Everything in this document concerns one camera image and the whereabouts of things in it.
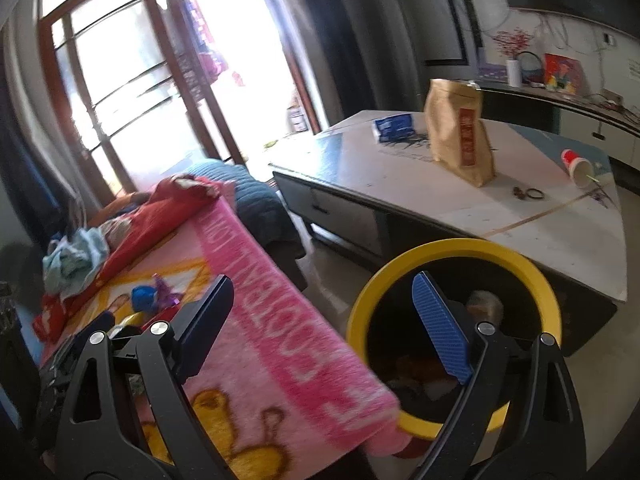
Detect white plastic trash bag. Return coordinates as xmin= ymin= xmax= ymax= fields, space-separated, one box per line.
xmin=465 ymin=290 xmax=504 ymax=327

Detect yellow rimmed black trash bin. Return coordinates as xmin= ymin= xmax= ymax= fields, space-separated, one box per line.
xmin=345 ymin=237 xmax=563 ymax=442

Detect purple candy wrapper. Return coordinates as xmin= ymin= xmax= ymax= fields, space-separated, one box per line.
xmin=153 ymin=274 xmax=183 ymax=311

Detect blue crumpled wrapper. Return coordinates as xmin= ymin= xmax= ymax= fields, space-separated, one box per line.
xmin=130 ymin=285 xmax=157 ymax=314

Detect pink patterned blanket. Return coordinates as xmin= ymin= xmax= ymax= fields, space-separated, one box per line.
xmin=47 ymin=197 xmax=409 ymax=479

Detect red blanket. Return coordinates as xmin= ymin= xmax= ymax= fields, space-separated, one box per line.
xmin=32 ymin=174 xmax=234 ymax=344

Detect light blue cloth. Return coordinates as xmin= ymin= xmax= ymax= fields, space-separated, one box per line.
xmin=42 ymin=228 xmax=110 ymax=300

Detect dark blue cushion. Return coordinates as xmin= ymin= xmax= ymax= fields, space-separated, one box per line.
xmin=186 ymin=158 xmax=306 ymax=259

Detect small dark trinket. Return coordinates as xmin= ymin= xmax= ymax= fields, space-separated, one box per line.
xmin=512 ymin=186 xmax=526 ymax=200

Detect white coffee table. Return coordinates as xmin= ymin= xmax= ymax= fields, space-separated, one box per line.
xmin=268 ymin=109 xmax=629 ymax=356

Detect brown paper bag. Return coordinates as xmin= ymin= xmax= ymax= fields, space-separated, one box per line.
xmin=424 ymin=79 xmax=496 ymax=188

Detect red paper cup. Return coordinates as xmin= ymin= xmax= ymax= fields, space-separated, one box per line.
xmin=561 ymin=148 xmax=599 ymax=188

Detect blue snack packet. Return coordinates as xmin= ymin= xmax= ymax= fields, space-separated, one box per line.
xmin=372 ymin=114 xmax=416 ymax=143

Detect white black tv cabinet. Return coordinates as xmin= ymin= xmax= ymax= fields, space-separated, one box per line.
xmin=480 ymin=81 xmax=639 ymax=169

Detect wooden framed window door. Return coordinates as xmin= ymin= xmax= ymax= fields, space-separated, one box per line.
xmin=36 ymin=0 xmax=320 ymax=203

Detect round dark ornament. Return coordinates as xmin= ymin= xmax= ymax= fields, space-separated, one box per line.
xmin=516 ymin=51 xmax=544 ymax=86

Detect colourful framed picture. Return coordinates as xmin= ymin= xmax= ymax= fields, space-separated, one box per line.
xmin=544 ymin=53 xmax=584 ymax=96

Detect white vase red flowers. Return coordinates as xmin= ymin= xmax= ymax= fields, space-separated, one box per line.
xmin=492 ymin=28 xmax=534 ymax=88

